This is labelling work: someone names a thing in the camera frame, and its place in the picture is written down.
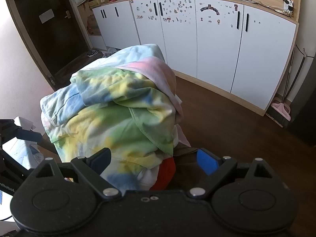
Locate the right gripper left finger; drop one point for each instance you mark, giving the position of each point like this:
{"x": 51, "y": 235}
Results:
{"x": 89, "y": 173}

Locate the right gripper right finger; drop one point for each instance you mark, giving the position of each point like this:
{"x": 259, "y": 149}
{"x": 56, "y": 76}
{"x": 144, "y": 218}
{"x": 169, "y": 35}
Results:
{"x": 220, "y": 172}

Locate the tie-dye multicolour garment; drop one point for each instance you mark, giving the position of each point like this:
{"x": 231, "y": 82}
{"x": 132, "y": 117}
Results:
{"x": 127, "y": 103}

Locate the pink dustpan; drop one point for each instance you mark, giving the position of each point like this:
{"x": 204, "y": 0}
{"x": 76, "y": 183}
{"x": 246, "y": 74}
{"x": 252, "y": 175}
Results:
{"x": 279, "y": 112}

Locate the white cabinet row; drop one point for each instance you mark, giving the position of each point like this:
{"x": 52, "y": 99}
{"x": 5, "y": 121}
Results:
{"x": 238, "y": 51}

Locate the dark brown door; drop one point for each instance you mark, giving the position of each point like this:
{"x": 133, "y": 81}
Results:
{"x": 54, "y": 31}

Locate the wall power socket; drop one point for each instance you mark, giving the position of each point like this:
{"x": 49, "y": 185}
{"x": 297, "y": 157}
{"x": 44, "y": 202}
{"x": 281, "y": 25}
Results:
{"x": 288, "y": 6}

